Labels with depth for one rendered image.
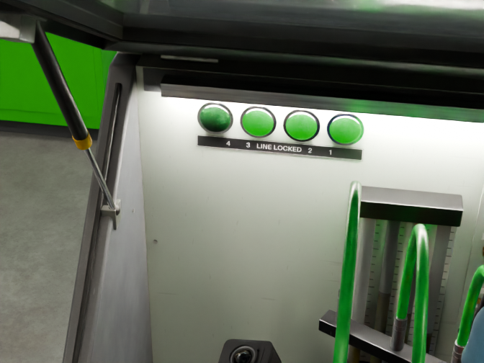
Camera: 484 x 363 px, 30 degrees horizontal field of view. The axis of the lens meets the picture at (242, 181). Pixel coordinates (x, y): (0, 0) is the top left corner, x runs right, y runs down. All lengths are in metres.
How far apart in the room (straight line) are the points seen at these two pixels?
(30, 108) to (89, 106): 0.26
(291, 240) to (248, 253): 0.07
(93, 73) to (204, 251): 2.35
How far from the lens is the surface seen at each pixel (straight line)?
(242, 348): 0.74
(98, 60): 3.66
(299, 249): 1.37
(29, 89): 3.82
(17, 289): 3.16
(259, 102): 1.20
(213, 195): 1.33
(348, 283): 0.94
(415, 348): 0.98
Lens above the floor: 2.00
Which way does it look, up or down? 34 degrees down
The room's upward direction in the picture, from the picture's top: 1 degrees clockwise
